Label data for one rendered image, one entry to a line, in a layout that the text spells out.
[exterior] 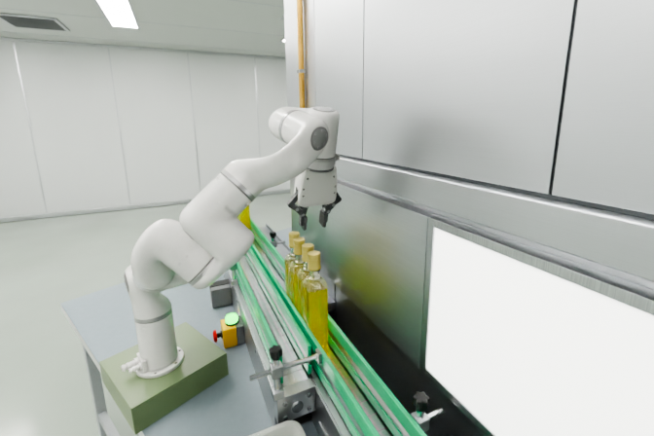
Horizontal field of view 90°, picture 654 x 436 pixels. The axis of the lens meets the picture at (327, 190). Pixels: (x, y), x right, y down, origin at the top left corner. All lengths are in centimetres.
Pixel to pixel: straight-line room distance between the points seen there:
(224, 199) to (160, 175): 604
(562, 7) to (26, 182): 691
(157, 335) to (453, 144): 89
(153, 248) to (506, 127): 66
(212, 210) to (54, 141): 624
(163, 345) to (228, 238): 52
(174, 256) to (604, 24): 75
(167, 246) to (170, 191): 599
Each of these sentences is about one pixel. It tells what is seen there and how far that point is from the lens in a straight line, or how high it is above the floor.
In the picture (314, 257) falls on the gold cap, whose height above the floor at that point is 116.
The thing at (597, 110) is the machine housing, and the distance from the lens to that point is 51.
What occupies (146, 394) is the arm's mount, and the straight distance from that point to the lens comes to 109.
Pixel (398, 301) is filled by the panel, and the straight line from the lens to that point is 81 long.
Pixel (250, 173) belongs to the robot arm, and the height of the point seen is 141.
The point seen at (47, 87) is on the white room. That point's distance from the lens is 683.
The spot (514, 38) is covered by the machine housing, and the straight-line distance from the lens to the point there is 59.
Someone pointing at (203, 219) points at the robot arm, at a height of 133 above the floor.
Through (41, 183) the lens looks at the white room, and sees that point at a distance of 695.
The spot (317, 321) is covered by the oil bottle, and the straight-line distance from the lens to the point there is 95.
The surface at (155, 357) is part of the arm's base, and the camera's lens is 111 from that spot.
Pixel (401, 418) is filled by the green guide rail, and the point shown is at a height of 95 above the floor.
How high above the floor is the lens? 150
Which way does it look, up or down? 12 degrees down
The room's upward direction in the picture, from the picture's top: 1 degrees counter-clockwise
